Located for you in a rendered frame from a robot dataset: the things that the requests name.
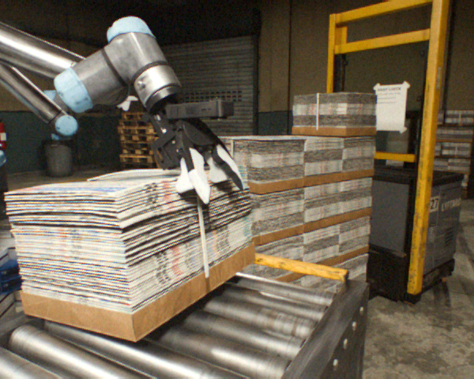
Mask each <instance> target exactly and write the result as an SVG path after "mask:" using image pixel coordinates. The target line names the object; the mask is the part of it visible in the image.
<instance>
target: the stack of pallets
mask: <svg viewBox="0 0 474 379"><path fill-rule="evenodd" d="M144 113H145V112H122V119H119V122H120V126H118V133H120V143H121V148H122V150H123V154H122V155H119V157H120V163H121V168H122V170H123V171H136V170H156V169H157V167H156V162H155V160H154V157H153V156H154V153H152V149H151V148H150V143H149V139H153V138H154V137H158V135H157V134H156V131H155V130H154V128H153V126H152V124H151V123H145V125H143V120H142V118H141V116H142V115H143V114H144ZM130 114H133V115H134V118H130ZM127 122H131V125H127ZM126 129H130V132H126ZM141 129H145V131H141ZM127 136H132V139H128V137H127ZM144 137H147V138H144ZM129 143H133V145H131V146H129ZM130 150H135V152H130ZM128 157H133V159H128ZM129 164H133V166H129Z"/></svg>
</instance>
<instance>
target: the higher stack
mask: <svg viewBox="0 0 474 379"><path fill-rule="evenodd" d="M319 94H320V93H318V94H317V95H302V96H294V97H295V98H294V106H293V112H292V113H293V116H295V117H294V119H293V125H294V126H293V127H317V130H318V127H319V128H359V127H375V126H376V122H377V116H375V115H376V110H377V109H376V108H374V107H376V106H377V99H378V95H377V94H371V93H359V92H334V93H326V94H321V95H319ZM296 137H333V138H340V139H344V142H342V143H344V147H343V149H342V150H343V153H341V154H343V156H342V160H343V163H342V164H343V165H342V166H343V167H342V173H346V172H352V171H362V170H368V169H373V165H374V161H373V157H374V156H375V148H376V147H375V146H374V144H375V137H364V136H349V137H341V136H316V135H297V136H296ZM371 183H372V178H369V177H366V178H357V179H352V180H347V181H342V182H341V185H340V186H341V189H340V193H339V194H340V198H339V199H340V202H341V211H340V214H341V215H343V214H346V213H350V212H355V211H359V210H362V209H365V208H371V206H372V203H371V202H372V196H371V194H372V193H371V192H372V184H371ZM338 224H340V234H339V240H338V243H339V251H338V252H339V254H338V255H339V256H340V255H342V254H345V253H348V252H351V251H353V250H357V249H360V248H362V247H364V246H368V243H369V234H370V228H371V227H370V226H371V225H370V217H369V216H363V217H359V218H356V219H353V220H348V221H344V222H340V223H338ZM367 258H368V253H364V254H361V255H359V256H357V257H353V258H351V259H348V260H346V261H342V262H341V263H338V264H337V268H342V269H347V270H349V272H350V275H349V279H350V280H357V281H360V282H365V280H366V263H367Z"/></svg>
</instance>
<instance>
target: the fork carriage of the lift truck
mask: <svg viewBox="0 0 474 379"><path fill-rule="evenodd" d="M368 245H369V252H367V253H368V258H367V263H366V280H365V281H366V283H369V284H370V285H369V287H373V288H375V289H377V290H378V293H379V294H381V295H385V296H387V297H390V298H393V299H395V300H397V301H399V300H400V299H402V298H403V292H404V275H405V265H406V257H407V254H406V253H402V252H400V251H396V250H392V249H388V248H385V247H382V246H377V245H375V244H371V243H368Z"/></svg>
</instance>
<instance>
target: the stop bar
mask: <svg viewBox="0 0 474 379"><path fill-rule="evenodd" d="M253 263H254V264H258V265H265V266H269V267H274V268H280V269H284V270H288V271H293V272H300V273H304V274H308V275H312V276H320V277H324V278H328V279H332V280H339V281H344V282H346V281H347V280H348V278H349V275H350V272H349V270H347V269H342V268H334V267H330V266H325V265H318V264H313V263H309V262H305V261H297V260H292V259H287V258H283V257H275V256H271V255H266V254H262V253H256V254H255V261H254V262H253Z"/></svg>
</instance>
